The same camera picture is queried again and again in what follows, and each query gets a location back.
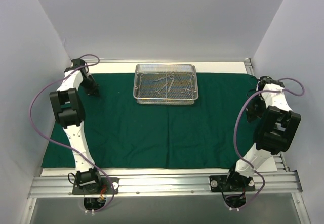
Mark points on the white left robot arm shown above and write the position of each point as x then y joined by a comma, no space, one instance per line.
70,115

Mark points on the steel forceps left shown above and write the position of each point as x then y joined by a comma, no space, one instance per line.
159,95

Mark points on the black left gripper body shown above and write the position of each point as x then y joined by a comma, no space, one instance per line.
91,86

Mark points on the green surgical cloth kit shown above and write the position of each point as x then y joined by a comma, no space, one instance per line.
124,134

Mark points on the front aluminium frame rail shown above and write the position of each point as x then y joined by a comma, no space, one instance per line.
160,185

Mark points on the back aluminium frame rail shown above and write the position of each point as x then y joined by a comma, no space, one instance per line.
169,60

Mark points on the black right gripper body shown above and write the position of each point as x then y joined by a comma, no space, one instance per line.
253,110

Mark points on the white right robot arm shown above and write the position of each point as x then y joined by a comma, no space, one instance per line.
274,133

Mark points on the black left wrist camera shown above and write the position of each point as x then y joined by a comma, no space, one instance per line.
78,63

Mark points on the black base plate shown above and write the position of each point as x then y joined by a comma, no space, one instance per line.
220,183
95,189

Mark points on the silver wire mesh tray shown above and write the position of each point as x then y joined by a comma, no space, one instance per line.
145,74

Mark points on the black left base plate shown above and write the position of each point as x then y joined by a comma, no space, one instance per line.
95,189

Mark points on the steel scalpel handle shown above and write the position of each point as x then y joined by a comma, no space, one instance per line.
169,80

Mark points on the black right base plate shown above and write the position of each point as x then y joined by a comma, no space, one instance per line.
220,183

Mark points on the steel scissors right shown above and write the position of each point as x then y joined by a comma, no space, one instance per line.
185,80

